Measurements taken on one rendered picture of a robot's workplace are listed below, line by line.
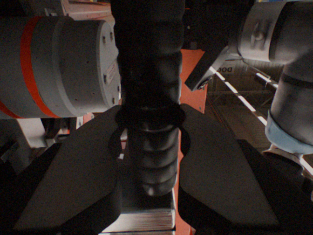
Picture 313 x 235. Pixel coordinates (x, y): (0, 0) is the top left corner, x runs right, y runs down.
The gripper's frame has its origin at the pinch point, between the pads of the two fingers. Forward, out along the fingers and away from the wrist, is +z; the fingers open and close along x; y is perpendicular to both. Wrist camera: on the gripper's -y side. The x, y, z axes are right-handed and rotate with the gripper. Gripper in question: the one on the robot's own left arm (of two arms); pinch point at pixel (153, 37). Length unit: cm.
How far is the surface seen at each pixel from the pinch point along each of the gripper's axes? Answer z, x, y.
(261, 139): 146, -1028, -679
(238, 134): 262, -981, -679
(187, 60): 9.7, -27.2, -11.6
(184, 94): 9.8, -27.1, -25.5
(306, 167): -64, -512, -378
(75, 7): 53, -9, 6
